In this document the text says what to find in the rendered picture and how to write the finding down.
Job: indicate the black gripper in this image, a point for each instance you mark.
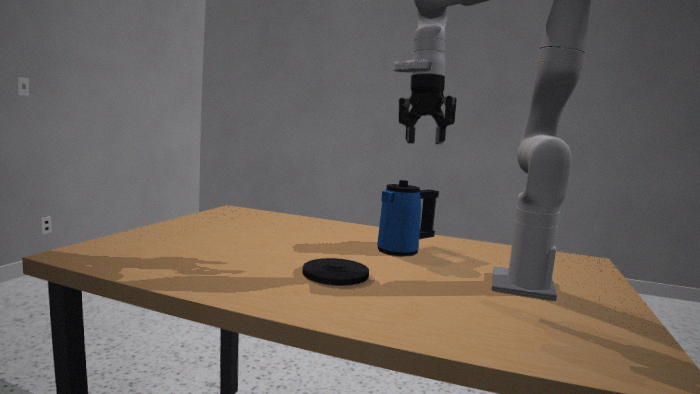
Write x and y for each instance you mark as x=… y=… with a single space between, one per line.
x=428 y=88

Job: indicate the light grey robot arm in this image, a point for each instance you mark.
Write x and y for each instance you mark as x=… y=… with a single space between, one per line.
x=546 y=159

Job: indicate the blue kettle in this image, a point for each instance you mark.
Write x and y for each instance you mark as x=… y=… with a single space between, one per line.
x=400 y=218

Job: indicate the black round disk with center stud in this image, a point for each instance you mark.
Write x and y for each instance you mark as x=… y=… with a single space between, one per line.
x=335 y=271

